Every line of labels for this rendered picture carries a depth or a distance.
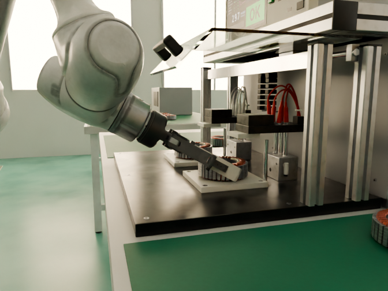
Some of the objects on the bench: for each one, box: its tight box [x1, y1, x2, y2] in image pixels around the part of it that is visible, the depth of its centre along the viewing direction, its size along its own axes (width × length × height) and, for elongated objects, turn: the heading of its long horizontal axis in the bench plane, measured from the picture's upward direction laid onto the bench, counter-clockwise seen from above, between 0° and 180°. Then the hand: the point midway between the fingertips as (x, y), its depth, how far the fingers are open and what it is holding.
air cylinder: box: [263, 152, 299, 181], centre depth 80 cm, size 5×8×6 cm
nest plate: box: [183, 170, 268, 193], centre depth 76 cm, size 15×15×1 cm
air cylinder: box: [227, 139, 252, 160], centre depth 103 cm, size 5×8×6 cm
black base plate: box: [114, 147, 382, 237], centre depth 89 cm, size 47×64×2 cm
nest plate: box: [163, 153, 218, 167], centre depth 99 cm, size 15×15×1 cm
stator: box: [198, 156, 248, 181], centre depth 76 cm, size 11×11×4 cm
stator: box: [174, 141, 212, 159], centre depth 99 cm, size 11×11×4 cm
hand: (222, 166), depth 76 cm, fingers open, 13 cm apart
